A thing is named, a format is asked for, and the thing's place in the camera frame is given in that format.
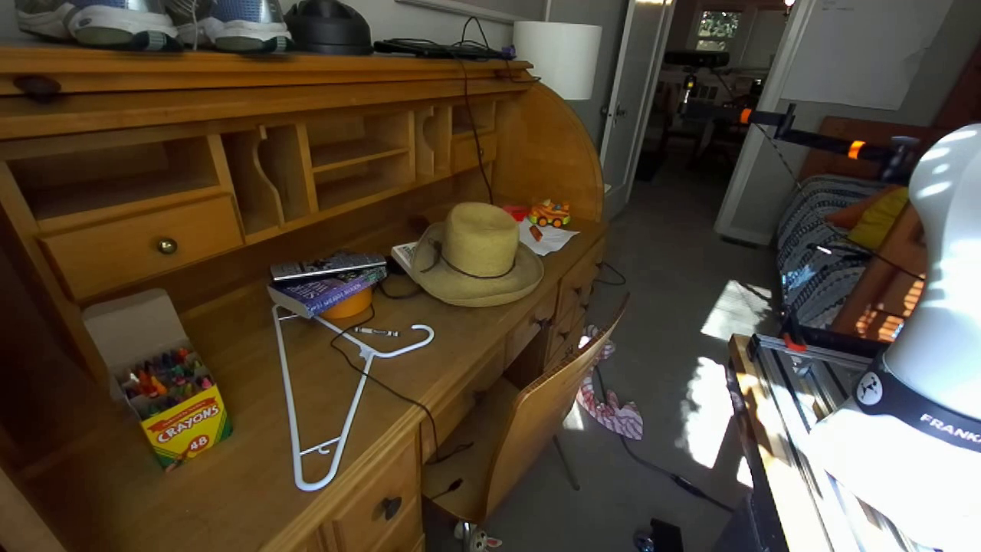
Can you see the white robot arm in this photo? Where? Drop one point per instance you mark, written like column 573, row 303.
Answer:
column 910, row 441

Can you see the tan straw hat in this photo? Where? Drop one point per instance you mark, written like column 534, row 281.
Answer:
column 475, row 259

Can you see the white paper sheet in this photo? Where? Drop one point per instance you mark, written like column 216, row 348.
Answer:
column 543, row 240

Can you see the orange toy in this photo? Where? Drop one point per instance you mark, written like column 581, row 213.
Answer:
column 550, row 213

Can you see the wooden chair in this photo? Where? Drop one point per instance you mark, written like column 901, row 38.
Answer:
column 505, row 434

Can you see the grey remote control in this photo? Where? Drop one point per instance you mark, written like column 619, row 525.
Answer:
column 316, row 267

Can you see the purple book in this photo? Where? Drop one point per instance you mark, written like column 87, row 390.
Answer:
column 316, row 297

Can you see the white plastic hanger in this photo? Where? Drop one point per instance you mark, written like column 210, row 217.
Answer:
column 325, row 371

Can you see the wooden roll-top desk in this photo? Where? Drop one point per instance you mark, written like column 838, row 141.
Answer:
column 253, row 299

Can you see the crayola crayon box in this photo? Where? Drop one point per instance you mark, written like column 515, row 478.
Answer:
column 157, row 374

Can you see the left blue white sneaker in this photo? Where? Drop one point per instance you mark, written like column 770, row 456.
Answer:
column 232, row 27

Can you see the blue white sneaker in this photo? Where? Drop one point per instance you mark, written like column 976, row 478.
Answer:
column 101, row 22
column 232, row 27

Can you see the right blue white sneaker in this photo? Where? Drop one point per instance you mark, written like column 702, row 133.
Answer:
column 101, row 22

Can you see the black camera tripod bar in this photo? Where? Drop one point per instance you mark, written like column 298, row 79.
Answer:
column 894, row 160

